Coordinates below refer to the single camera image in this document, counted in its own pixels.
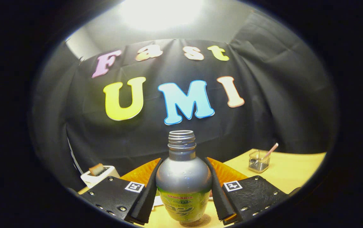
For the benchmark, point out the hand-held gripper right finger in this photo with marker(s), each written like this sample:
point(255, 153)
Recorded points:
point(221, 198)

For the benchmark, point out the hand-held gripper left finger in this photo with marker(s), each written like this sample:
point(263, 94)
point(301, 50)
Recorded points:
point(146, 202)

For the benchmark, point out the silver bottle with green label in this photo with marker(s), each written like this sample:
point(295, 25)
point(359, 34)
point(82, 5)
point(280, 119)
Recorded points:
point(183, 177)

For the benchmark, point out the white toaster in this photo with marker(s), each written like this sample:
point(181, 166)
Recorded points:
point(111, 172)

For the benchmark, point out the brown toast slice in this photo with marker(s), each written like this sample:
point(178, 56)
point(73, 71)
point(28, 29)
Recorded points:
point(96, 169)

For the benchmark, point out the pink stick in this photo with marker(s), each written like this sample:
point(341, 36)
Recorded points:
point(273, 148)

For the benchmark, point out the wooden table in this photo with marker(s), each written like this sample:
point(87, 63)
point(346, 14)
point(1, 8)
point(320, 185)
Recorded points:
point(289, 171)

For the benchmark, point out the black backdrop cloth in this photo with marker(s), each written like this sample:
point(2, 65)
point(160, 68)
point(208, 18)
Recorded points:
point(263, 120)

